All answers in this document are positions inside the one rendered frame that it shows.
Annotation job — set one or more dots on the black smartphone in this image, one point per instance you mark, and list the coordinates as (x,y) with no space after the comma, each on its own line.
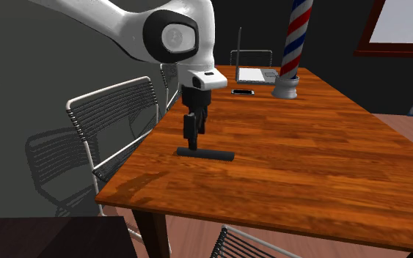
(243,92)

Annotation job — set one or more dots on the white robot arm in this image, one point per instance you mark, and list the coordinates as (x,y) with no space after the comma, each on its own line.
(127,21)

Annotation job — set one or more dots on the grey open laptop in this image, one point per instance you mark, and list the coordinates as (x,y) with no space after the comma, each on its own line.
(252,75)

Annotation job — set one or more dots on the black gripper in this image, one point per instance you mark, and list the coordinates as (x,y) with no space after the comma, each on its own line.
(195,99)

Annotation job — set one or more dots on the black cylinder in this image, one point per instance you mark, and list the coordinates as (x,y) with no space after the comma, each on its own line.
(206,154)

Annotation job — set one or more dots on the red white blue barber pole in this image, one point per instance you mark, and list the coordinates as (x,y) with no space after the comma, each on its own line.
(293,43)

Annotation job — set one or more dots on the red-framed window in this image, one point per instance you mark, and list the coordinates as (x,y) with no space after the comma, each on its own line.
(399,25)

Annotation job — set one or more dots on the wooden table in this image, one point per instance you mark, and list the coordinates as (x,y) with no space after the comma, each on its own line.
(281,150)

